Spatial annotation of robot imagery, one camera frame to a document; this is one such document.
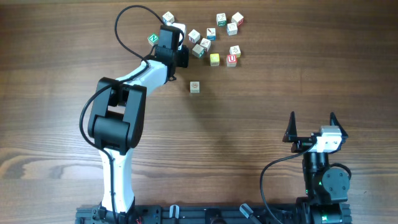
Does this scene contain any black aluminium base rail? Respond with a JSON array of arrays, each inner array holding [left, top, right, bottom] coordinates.
[[75, 203, 353, 224]]

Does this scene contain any blue pattern wooden block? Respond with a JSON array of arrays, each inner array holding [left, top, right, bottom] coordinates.
[[162, 11, 175, 26]]

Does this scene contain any white red-sided block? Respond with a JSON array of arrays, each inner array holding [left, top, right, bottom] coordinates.
[[188, 29, 201, 44]]

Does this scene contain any yellow sided picture block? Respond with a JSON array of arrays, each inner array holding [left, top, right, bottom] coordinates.
[[229, 45, 241, 57]]

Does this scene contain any black camera cable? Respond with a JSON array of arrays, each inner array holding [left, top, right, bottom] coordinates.
[[259, 141, 317, 224], [78, 4, 169, 224]]

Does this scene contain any red pattern tilted block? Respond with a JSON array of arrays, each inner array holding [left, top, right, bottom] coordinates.
[[200, 38, 211, 52]]

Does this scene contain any yellow wooden block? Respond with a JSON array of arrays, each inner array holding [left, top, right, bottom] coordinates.
[[210, 54, 220, 66]]

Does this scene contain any red picture wooden block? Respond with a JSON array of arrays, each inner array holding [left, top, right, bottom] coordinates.
[[190, 82, 200, 93]]

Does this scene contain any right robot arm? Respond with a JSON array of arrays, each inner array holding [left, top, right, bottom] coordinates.
[[282, 112, 353, 224]]

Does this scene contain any left black camera cable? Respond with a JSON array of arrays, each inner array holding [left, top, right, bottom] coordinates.
[[78, 4, 169, 224]]

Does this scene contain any green Z wooden block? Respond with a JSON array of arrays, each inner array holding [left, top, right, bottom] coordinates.
[[216, 13, 227, 27]]

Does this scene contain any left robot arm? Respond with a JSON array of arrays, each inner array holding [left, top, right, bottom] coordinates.
[[88, 22, 189, 223]]

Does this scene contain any blue brush picture block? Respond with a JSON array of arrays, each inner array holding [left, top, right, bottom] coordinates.
[[206, 27, 216, 40]]

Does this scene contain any lower green N block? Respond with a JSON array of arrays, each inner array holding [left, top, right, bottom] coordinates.
[[147, 33, 159, 46]]

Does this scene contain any red sided corner block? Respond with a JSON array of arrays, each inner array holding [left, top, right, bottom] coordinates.
[[231, 12, 244, 26]]

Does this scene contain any teal sided wooden block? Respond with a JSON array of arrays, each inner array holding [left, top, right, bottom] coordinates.
[[192, 44, 205, 58]]

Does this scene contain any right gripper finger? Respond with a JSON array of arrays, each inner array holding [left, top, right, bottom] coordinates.
[[330, 112, 348, 139], [282, 111, 298, 142]]

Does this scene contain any red U wooden block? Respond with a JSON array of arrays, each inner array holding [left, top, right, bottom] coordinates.
[[226, 55, 237, 67]]

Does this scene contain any right black camera cable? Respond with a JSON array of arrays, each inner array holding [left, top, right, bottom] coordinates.
[[259, 141, 317, 224]]

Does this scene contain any blue sided picture block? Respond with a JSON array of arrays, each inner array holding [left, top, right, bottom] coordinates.
[[227, 22, 238, 36]]

